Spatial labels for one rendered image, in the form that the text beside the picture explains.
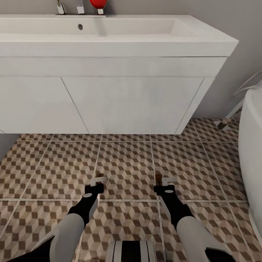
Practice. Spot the furniture sink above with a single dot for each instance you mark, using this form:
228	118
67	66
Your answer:
121	74

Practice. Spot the robot trunk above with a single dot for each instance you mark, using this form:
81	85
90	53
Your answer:
131	251

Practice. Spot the bathtub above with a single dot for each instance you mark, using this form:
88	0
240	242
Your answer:
250	148

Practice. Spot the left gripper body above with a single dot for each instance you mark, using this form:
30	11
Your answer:
98	188

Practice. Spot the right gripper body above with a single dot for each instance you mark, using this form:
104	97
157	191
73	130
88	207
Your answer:
159	189

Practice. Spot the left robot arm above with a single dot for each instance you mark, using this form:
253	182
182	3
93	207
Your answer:
60	244

